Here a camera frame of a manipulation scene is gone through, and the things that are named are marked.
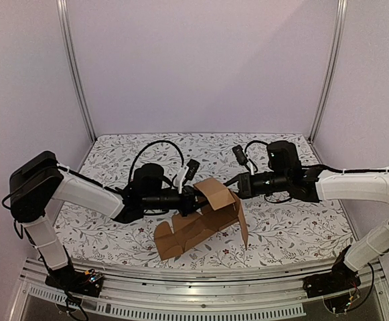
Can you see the aluminium frame post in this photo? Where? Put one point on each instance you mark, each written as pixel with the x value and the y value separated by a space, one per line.
pixel 69 48
pixel 338 31

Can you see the left aluminium frame post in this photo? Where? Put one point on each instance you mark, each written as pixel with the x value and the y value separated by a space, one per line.
pixel 69 48

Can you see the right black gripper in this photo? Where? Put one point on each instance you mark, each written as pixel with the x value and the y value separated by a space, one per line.
pixel 243 184

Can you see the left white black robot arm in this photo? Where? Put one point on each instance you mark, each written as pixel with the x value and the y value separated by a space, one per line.
pixel 43 178

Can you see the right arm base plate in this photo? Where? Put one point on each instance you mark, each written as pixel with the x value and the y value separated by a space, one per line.
pixel 330 282

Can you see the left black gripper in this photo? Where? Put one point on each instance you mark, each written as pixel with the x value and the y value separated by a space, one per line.
pixel 188 204

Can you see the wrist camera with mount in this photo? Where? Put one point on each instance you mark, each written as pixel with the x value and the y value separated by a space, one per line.
pixel 243 160
pixel 185 174

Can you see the brown cardboard box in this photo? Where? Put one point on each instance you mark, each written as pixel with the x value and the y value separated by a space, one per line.
pixel 224 208

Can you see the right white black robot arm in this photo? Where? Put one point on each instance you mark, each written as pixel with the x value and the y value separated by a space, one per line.
pixel 316 183

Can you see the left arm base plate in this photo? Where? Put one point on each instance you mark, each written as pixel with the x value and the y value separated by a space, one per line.
pixel 88 283

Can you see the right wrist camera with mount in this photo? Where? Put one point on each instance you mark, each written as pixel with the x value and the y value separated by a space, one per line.
pixel 243 160

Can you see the right aluminium frame post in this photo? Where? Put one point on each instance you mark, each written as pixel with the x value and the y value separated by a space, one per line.
pixel 338 31

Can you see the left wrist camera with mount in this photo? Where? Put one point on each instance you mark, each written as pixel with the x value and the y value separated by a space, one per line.
pixel 185 174

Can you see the front aluminium rail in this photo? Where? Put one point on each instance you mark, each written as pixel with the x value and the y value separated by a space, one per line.
pixel 257 293

